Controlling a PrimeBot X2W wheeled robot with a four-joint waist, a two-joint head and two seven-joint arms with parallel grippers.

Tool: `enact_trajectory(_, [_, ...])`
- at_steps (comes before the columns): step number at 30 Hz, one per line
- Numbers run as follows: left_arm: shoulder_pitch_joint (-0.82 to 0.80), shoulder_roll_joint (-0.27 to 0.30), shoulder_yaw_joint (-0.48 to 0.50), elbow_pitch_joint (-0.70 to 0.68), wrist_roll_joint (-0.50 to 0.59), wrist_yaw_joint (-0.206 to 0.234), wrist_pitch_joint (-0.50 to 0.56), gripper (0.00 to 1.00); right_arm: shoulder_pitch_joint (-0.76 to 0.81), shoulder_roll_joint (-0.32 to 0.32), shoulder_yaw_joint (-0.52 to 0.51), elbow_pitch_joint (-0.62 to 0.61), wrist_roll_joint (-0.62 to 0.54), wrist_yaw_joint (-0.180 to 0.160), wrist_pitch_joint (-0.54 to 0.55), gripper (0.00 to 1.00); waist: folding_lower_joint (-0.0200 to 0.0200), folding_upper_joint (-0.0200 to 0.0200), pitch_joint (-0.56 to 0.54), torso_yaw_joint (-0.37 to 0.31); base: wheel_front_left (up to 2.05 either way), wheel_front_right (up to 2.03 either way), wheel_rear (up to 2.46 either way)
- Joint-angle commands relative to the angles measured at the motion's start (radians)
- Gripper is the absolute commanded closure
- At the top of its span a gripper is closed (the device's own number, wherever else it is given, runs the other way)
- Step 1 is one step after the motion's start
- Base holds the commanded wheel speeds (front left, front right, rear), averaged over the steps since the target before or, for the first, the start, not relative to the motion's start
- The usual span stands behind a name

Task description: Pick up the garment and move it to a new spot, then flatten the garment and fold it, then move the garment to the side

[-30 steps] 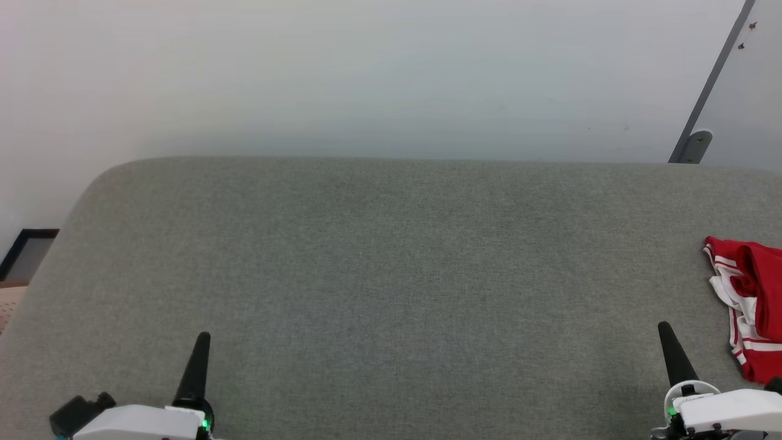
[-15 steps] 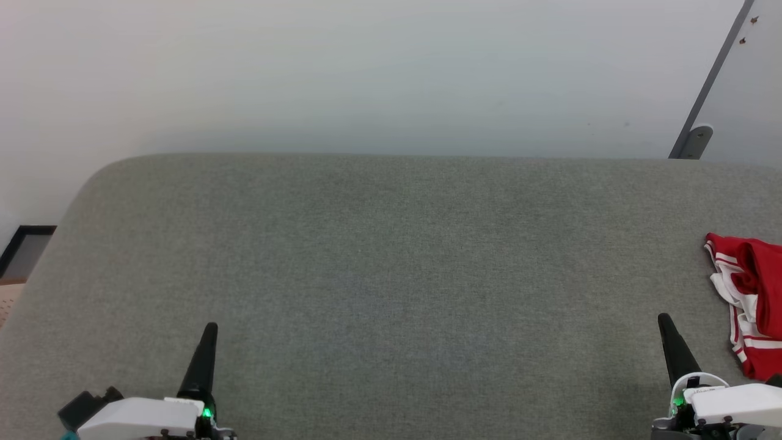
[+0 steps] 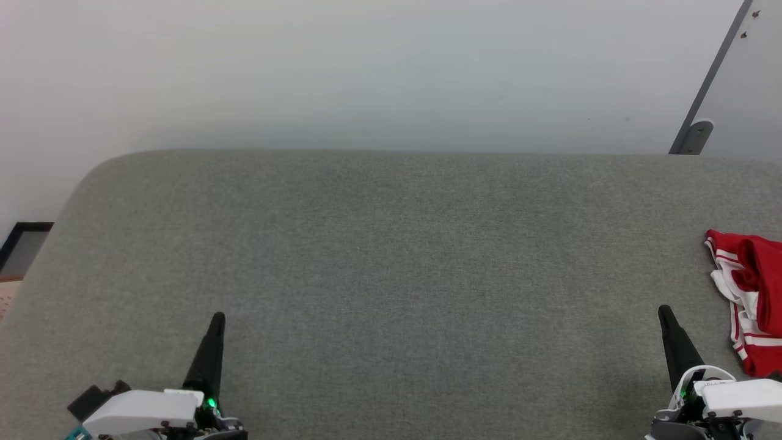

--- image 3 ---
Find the black framed panel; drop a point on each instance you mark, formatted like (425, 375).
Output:
(24, 250)

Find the beige laundry basket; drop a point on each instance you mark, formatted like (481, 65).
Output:
(7, 299)

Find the red and white jersey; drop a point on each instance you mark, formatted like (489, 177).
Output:
(760, 275)

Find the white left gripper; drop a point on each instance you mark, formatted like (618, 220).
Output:
(146, 409)

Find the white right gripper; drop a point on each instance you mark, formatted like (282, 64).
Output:
(739, 400)

